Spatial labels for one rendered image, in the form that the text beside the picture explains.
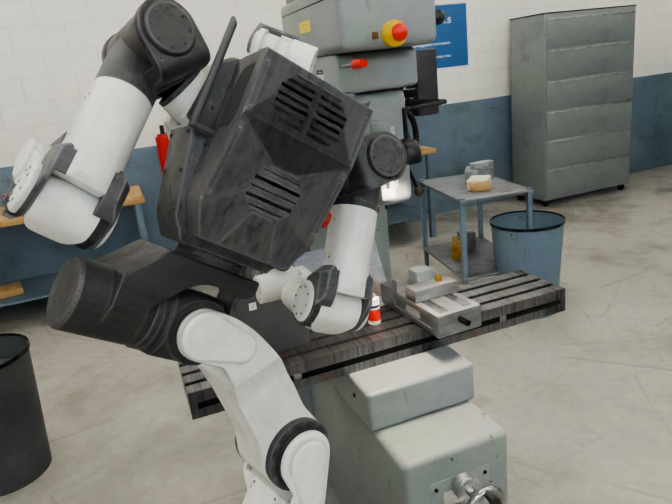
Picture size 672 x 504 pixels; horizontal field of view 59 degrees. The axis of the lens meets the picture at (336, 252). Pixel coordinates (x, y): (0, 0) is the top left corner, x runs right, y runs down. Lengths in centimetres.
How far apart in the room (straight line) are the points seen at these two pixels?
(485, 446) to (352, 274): 78
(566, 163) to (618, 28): 149
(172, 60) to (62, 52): 485
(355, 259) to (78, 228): 47
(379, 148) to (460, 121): 579
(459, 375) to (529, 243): 219
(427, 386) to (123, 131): 113
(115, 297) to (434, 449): 99
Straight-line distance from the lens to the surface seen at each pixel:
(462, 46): 687
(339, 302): 109
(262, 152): 87
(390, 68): 160
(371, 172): 107
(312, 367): 169
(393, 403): 169
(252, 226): 90
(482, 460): 171
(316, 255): 210
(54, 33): 579
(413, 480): 162
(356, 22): 146
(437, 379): 173
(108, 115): 91
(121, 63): 95
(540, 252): 390
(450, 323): 173
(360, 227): 108
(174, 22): 95
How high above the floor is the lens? 169
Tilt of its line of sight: 17 degrees down
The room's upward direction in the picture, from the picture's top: 6 degrees counter-clockwise
